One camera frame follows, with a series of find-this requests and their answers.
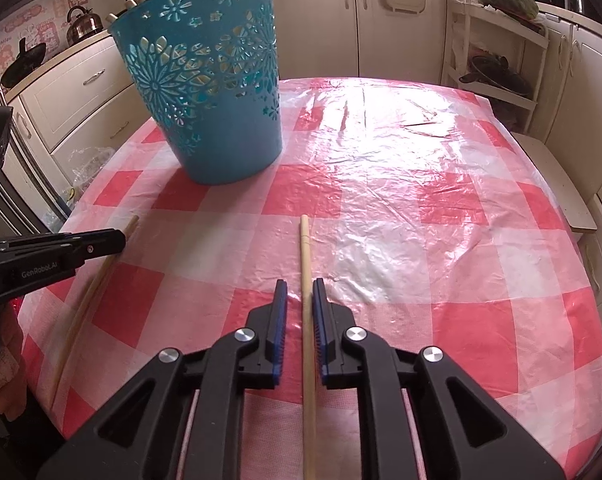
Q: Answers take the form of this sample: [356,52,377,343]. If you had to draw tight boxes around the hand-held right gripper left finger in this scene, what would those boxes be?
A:
[36,279,288,480]

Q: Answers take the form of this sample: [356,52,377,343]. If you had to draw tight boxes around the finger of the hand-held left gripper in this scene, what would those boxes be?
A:
[56,228,128,275]

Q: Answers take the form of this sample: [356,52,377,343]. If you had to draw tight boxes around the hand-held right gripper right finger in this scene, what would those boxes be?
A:
[312,278,567,480]

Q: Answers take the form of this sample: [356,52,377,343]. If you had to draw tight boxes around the blue perforated plastic bucket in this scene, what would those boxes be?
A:
[106,0,286,186]

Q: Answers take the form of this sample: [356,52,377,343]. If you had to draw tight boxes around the person's left hand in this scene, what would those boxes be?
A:
[0,305,29,413]

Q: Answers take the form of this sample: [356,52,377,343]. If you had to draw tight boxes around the stainless steel appliance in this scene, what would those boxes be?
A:
[0,110,62,241]

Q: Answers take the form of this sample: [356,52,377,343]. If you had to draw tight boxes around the clear plastic bag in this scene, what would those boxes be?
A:
[68,146,114,196]

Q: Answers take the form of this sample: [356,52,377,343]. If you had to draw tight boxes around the black wok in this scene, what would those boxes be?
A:
[0,37,48,88]

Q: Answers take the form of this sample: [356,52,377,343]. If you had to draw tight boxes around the cream drawer cabinet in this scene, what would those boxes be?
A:
[6,30,154,163]

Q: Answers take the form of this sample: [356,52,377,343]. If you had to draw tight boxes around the red checked plastic tablecloth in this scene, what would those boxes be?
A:
[11,77,602,480]

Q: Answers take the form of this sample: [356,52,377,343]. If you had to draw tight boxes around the metal kettle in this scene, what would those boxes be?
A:
[66,6,104,46]

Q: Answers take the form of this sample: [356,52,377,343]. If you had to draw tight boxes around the beige chair seat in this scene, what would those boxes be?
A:
[511,132,598,233]

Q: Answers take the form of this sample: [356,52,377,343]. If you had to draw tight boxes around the cream cabinet doors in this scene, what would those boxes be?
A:
[273,0,451,81]

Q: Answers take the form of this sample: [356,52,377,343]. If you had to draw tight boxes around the dark pan on rack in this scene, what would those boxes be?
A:
[458,55,534,98]

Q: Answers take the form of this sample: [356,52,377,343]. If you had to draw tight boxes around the white shelf rack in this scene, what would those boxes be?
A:
[440,0,552,137]

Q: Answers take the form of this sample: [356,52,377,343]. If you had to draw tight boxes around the cream tall cabinet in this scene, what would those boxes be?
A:
[536,0,602,211]

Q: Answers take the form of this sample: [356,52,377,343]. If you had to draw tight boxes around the pink wall poster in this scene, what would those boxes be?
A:
[0,0,89,68]

